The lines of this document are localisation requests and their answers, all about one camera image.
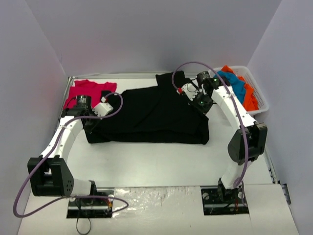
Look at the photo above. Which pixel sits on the orange t-shirt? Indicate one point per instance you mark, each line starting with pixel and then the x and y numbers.
pixel 250 101

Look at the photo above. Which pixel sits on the black t-shirt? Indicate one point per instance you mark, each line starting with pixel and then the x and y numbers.
pixel 153 114

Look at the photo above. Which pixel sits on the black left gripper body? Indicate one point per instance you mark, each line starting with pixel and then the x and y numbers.
pixel 88 125

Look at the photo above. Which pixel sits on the blue t-shirt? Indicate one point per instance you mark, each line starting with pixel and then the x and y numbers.
pixel 238 86

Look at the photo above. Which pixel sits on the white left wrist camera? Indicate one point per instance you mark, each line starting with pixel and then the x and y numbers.
pixel 102 109

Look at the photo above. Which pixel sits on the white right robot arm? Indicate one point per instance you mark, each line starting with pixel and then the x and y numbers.
pixel 249 137

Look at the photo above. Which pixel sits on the white plastic basket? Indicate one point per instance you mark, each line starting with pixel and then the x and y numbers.
pixel 247 75

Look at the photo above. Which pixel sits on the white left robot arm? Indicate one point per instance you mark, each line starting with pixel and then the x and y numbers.
pixel 50 174

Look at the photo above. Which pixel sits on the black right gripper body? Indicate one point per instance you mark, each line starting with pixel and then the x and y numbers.
pixel 194 102

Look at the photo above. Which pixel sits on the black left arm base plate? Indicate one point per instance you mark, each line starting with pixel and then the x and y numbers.
pixel 89 208

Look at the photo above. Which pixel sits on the red folded t-shirt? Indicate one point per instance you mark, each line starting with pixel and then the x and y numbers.
pixel 92 89

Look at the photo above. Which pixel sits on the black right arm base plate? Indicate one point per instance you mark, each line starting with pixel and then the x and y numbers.
pixel 213 204

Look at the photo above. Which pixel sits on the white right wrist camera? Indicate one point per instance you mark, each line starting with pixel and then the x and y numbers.
pixel 189 90

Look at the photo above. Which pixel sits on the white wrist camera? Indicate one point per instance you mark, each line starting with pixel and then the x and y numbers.
pixel 102 109
pixel 189 90

